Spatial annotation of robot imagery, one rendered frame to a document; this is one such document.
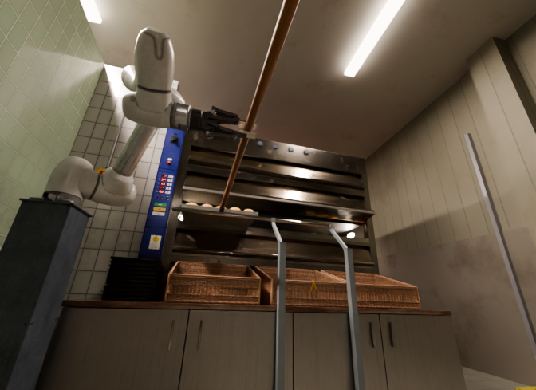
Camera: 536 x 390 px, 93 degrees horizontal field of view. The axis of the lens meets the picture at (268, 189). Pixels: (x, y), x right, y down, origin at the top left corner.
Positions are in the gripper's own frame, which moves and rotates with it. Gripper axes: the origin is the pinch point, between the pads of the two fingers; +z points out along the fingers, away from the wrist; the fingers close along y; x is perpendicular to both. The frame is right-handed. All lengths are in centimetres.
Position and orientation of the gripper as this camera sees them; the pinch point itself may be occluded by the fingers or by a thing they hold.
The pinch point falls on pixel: (247, 130)
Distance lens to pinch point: 95.6
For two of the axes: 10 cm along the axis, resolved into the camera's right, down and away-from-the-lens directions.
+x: 2.6, -3.6, -8.9
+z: 9.6, 1.4, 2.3
